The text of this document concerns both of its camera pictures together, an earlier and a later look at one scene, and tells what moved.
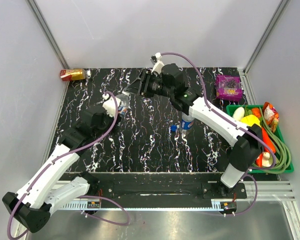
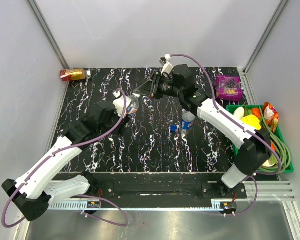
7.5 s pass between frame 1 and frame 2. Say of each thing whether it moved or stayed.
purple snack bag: stayed
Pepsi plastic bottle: stayed
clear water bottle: moved
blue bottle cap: stayed
